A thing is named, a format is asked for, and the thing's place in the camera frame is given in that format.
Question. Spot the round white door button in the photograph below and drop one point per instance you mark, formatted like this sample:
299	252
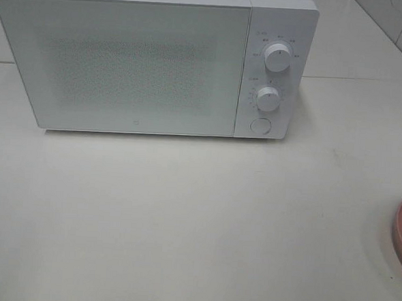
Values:
261	126

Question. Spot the white microwave door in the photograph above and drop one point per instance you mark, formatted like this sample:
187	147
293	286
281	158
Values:
129	67

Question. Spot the lower white microwave knob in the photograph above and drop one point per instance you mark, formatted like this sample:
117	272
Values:
268	99

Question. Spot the white microwave knob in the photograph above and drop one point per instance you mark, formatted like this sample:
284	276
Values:
277	56
268	99

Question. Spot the white microwave oven body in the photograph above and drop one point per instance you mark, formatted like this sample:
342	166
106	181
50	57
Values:
292	21

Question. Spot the upper white microwave knob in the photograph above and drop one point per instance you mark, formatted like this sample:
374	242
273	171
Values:
277	56

